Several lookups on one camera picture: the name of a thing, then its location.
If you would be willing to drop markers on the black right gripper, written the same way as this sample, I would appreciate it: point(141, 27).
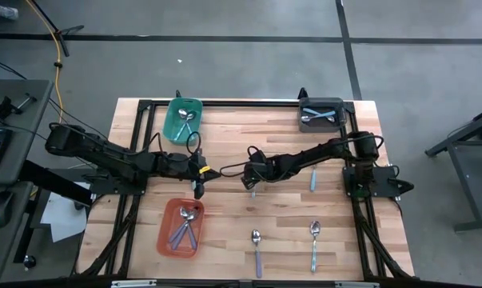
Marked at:
point(262, 170)

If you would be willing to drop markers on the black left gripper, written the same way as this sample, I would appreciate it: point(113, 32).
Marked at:
point(184, 166)

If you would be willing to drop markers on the teal plastic bin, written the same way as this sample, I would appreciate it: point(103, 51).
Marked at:
point(172, 124)

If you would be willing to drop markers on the orange plastic bin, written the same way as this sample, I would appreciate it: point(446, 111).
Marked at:
point(168, 224)

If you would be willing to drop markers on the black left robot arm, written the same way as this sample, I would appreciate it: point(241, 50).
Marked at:
point(104, 154)

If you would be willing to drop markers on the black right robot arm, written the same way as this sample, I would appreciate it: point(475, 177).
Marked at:
point(324, 150)

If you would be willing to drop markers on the grey plastic bin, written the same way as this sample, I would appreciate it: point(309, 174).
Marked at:
point(320, 127)

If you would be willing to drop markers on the black floor tape strip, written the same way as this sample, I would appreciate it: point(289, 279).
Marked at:
point(184, 38)
point(352, 68)

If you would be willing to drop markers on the white paper sheet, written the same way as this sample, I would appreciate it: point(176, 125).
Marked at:
point(64, 224)

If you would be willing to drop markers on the black support beam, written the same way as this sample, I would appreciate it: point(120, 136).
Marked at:
point(56, 184)

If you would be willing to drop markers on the grey desk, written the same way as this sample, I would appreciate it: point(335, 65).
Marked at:
point(25, 132)
point(1, 248)

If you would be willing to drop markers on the black round knob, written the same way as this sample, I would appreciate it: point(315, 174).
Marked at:
point(29, 262)

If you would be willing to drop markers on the black tripod stand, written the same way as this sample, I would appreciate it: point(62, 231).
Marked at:
point(70, 29)

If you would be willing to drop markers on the black computer mouse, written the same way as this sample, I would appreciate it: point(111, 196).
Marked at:
point(1, 206)

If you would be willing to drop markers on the dark metal workbench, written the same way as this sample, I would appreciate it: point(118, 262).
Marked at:
point(464, 180)

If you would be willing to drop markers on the black desk clamp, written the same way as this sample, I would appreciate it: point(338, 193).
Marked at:
point(4, 107)

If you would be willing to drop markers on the person's shoe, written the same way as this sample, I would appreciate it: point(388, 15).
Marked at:
point(6, 12)

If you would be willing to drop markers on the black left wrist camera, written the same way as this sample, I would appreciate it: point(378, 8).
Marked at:
point(200, 157)

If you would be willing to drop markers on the black table frame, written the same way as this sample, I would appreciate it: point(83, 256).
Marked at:
point(144, 104)

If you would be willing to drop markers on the silver metal bracket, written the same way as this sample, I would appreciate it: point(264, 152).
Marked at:
point(132, 284)
point(356, 285)

